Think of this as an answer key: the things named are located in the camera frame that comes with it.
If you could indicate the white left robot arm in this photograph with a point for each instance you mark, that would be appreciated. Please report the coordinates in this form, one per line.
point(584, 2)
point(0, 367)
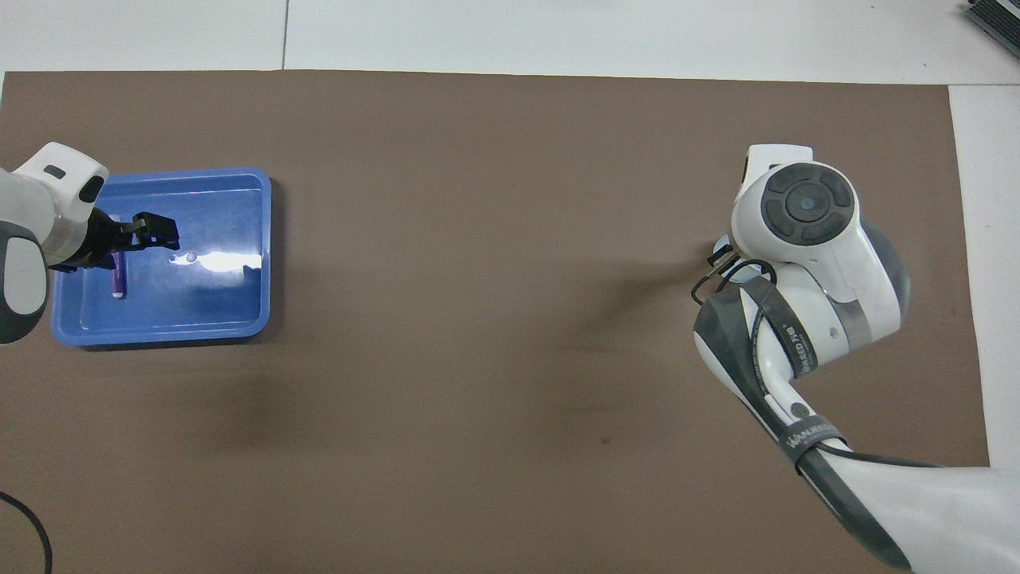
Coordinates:
point(32, 207)

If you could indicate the clear plastic cup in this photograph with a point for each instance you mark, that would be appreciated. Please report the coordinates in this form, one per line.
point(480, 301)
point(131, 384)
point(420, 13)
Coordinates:
point(721, 243)

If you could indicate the purple pen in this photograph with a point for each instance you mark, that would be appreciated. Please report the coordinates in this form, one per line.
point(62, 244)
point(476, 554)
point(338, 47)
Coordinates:
point(119, 279)

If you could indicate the grey ribbed device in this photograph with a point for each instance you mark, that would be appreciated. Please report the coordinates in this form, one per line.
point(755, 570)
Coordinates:
point(1000, 16)

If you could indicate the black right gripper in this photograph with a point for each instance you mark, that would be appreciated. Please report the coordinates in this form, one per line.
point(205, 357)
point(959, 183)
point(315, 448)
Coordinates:
point(719, 259)

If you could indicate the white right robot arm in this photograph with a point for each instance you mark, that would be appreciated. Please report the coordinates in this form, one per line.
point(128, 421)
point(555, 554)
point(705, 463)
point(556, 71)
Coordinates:
point(829, 255)

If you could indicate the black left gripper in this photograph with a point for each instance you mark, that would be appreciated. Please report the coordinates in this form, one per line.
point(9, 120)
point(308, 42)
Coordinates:
point(92, 247)

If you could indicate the blue plastic tray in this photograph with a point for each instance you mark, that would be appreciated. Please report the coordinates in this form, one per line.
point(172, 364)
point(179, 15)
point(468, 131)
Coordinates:
point(199, 303)

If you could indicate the brown paper table mat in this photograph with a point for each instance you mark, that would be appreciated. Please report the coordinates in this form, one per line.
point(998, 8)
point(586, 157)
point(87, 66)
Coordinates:
point(478, 359)

